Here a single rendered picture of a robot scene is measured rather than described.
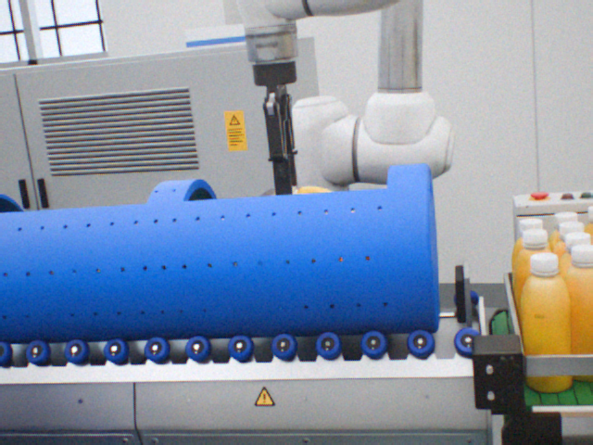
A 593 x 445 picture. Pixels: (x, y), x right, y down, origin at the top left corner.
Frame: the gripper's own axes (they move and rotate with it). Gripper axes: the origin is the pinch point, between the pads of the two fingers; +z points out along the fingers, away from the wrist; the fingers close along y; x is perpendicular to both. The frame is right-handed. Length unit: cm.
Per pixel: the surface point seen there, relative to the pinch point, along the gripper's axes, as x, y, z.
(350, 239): 13.4, 18.6, 6.9
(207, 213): -10.2, 15.3, 2.4
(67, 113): -117, -152, -2
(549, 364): 42, 26, 25
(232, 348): -8.3, 16.6, 25.4
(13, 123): -143, -156, 1
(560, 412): 43, 27, 32
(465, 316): 30.2, 9.9, 23.3
